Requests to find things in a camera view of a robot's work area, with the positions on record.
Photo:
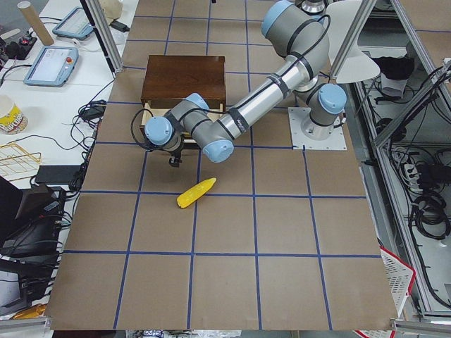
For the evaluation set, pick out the yellow corn cob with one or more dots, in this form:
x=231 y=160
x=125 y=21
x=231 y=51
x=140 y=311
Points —
x=194 y=193

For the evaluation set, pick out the far blue teach pendant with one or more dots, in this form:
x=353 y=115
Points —
x=75 y=25

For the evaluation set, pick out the light wooden drawer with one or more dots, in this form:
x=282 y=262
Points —
x=163 y=123

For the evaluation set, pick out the gold wire rack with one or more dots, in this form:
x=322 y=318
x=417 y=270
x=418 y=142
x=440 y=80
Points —
x=17 y=163

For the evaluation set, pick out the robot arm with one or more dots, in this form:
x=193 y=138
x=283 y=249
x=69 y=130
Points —
x=303 y=42

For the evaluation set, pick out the dark brown wooden drawer cabinet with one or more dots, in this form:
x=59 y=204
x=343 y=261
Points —
x=169 y=79

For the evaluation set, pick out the popcorn paper cup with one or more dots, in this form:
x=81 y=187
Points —
x=13 y=121

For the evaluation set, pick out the black power adapter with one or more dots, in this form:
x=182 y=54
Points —
x=92 y=112

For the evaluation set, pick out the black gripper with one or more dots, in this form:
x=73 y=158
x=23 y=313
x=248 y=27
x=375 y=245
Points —
x=173 y=160

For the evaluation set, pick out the white red mesh basket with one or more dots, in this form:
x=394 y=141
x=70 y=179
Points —
x=401 y=277

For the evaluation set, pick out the near blue teach pendant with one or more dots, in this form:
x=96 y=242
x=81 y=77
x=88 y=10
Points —
x=52 y=67

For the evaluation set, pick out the blue teach pendant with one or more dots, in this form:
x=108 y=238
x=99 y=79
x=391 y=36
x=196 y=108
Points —
x=75 y=25
x=52 y=67

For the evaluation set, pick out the cardboard tube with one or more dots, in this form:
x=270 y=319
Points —
x=31 y=16

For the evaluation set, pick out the aluminium frame post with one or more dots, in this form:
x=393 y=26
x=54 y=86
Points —
x=97 y=20

